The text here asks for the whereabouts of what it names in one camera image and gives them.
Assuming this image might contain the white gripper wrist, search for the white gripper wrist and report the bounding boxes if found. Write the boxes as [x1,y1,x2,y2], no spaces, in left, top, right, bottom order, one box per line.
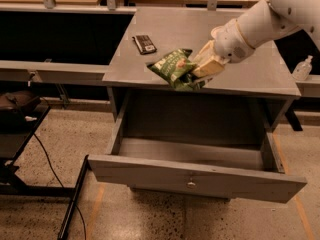
[191,17,256,78]

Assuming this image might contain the green jalapeno chip bag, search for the green jalapeno chip bag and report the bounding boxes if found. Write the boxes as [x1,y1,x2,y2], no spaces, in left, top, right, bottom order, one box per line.
[146,48,213,91]

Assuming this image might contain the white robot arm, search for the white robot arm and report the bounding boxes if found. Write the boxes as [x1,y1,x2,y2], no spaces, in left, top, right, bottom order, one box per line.
[192,0,320,78]

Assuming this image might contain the grey wooden drawer cabinet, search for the grey wooden drawer cabinet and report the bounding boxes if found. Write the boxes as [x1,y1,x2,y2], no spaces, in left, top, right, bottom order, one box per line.
[102,6,302,132]

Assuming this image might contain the open grey top drawer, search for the open grey top drawer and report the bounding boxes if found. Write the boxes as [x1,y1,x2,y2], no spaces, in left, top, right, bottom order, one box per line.
[89,97,307,203]

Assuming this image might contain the round metal drawer knob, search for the round metal drawer knob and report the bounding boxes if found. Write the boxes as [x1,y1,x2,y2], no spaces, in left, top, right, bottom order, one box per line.
[186,180,196,189]

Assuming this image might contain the dark bag on cart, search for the dark bag on cart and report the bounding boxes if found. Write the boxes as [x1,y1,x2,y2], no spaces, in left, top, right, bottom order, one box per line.
[0,90,41,126]

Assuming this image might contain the white paper bowl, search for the white paper bowl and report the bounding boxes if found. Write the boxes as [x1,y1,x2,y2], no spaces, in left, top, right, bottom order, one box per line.
[211,26,222,40]

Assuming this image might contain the black snack bar wrapper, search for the black snack bar wrapper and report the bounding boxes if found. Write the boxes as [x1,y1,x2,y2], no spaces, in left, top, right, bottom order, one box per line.
[132,35,157,55]

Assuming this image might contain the clear hand sanitizer bottle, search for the clear hand sanitizer bottle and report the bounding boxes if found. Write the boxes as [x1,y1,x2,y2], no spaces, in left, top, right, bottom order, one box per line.
[292,55,313,81]

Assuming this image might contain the black metal cart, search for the black metal cart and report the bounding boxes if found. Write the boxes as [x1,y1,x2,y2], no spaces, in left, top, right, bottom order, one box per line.
[0,103,90,240]

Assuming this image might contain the black floor cable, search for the black floor cable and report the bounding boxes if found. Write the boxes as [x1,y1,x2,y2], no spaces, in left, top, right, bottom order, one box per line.
[33,97,88,240]

